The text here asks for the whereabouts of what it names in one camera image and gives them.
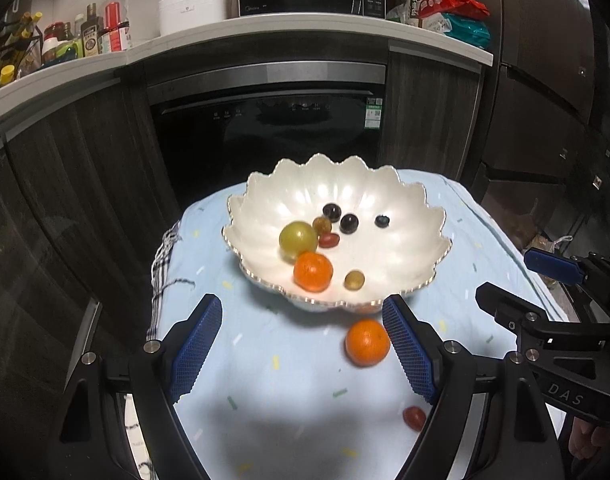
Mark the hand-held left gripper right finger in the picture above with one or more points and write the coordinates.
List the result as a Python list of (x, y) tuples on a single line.
[(410, 355)]

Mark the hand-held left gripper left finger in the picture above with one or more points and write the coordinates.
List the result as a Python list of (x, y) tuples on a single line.
[(195, 355)]

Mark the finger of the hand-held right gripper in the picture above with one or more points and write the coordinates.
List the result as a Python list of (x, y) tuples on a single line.
[(505, 305), (555, 266)]

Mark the orange mandarin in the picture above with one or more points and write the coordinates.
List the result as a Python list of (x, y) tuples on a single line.
[(367, 342), (313, 273)]

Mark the red grape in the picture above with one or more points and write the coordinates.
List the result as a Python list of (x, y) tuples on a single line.
[(329, 240), (414, 418)]

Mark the small brownish green fruit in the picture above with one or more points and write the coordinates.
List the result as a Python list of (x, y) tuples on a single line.
[(355, 280)]

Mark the white scalloped bowl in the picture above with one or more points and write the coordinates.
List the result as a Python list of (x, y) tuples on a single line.
[(405, 250)]

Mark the dark blueberry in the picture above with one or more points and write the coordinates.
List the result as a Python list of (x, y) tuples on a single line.
[(382, 220)]

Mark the dark purple grape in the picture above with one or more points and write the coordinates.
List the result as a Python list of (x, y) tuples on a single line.
[(349, 223), (331, 210)]

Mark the green round fruit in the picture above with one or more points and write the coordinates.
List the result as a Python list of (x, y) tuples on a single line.
[(297, 236)]

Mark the person's right hand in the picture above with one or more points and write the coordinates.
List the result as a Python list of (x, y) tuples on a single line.
[(587, 440)]

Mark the plaid cloth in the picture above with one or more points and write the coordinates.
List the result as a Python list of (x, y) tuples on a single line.
[(160, 270)]

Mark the light blue patterned tablecloth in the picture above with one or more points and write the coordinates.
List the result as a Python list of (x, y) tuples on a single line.
[(285, 385)]

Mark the brownish grape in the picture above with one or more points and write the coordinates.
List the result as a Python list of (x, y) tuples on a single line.
[(321, 224)]

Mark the dark wood corner cabinet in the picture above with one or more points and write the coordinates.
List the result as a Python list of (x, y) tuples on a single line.
[(60, 210)]

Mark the dark wood cabinet door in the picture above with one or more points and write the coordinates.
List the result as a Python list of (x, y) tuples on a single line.
[(430, 110)]

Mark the dark grey refrigerator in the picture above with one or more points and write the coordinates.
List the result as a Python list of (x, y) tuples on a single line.
[(545, 60)]

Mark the black built-in dishwasher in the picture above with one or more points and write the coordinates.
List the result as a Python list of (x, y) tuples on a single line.
[(265, 145)]

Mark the teal snack packet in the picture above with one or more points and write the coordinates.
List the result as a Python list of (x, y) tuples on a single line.
[(467, 29)]

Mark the red snack packet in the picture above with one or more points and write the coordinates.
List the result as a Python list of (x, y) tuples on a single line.
[(452, 5)]

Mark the clear plastic bag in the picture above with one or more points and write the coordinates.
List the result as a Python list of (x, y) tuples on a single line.
[(397, 14)]

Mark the green white snack packet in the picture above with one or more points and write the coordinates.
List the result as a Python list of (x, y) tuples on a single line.
[(415, 2)]

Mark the green plastic container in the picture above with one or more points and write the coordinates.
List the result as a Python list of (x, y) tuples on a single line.
[(70, 50)]

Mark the white countertop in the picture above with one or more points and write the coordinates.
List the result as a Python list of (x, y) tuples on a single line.
[(285, 35)]

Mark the dark sauce bottle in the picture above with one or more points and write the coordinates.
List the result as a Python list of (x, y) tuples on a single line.
[(91, 37)]

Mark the yellow cap bottle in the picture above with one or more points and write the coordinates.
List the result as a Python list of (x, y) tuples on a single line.
[(6, 76)]

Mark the red liquid plastic bottle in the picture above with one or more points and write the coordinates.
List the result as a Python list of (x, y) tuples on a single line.
[(116, 25)]

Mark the red lid jar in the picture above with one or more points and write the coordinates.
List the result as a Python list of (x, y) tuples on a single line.
[(52, 42)]

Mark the white rice cooker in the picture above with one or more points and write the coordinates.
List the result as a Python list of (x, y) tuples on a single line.
[(190, 10)]

